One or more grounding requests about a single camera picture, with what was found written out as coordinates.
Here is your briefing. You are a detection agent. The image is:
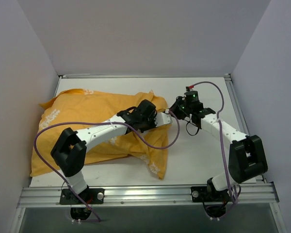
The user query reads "yellow Mickey Mouse pillowcase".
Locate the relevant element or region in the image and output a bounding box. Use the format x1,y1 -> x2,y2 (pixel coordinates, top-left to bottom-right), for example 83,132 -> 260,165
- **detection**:
39,89 -> 170,179

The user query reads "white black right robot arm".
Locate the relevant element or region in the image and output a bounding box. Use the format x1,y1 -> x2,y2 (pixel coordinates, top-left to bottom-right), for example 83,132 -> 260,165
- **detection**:
170,96 -> 268,200

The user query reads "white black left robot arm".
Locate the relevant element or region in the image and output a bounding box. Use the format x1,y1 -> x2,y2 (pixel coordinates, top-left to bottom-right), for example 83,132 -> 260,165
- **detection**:
51,100 -> 169,203

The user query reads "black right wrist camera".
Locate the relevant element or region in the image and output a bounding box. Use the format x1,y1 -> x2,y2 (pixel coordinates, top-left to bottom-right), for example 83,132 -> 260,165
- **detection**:
184,90 -> 200,106

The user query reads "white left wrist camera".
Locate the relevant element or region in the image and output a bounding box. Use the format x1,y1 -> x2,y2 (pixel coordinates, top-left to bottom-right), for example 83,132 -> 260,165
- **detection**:
154,112 -> 172,128

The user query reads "thin black wire loop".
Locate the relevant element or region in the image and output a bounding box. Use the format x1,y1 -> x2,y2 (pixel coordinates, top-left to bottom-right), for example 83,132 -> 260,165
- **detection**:
185,120 -> 202,136

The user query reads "aluminium right frame rail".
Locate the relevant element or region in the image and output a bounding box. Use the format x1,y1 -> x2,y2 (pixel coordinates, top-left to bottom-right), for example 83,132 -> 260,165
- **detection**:
224,74 -> 268,183

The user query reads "aluminium frame rail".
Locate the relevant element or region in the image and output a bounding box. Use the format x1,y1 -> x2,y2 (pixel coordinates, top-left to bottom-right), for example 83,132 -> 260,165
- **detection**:
224,74 -> 268,183
17,183 -> 279,208

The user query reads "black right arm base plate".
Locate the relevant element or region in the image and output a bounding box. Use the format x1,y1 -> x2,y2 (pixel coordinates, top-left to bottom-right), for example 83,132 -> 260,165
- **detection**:
191,186 -> 231,203

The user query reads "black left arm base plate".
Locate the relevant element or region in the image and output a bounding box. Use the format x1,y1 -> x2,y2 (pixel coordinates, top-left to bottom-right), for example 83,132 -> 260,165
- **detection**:
59,187 -> 105,205

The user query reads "aluminium front frame rail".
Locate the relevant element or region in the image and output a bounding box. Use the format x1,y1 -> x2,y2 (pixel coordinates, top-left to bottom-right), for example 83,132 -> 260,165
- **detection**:
17,183 -> 279,208

